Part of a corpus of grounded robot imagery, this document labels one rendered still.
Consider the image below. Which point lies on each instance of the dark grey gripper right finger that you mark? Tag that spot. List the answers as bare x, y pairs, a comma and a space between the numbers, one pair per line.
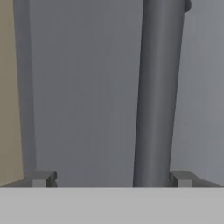
182, 178

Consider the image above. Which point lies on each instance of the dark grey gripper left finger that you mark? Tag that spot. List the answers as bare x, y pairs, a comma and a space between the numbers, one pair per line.
40, 178

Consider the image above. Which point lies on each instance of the grey fridge door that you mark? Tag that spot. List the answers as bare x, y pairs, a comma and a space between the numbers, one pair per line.
84, 93

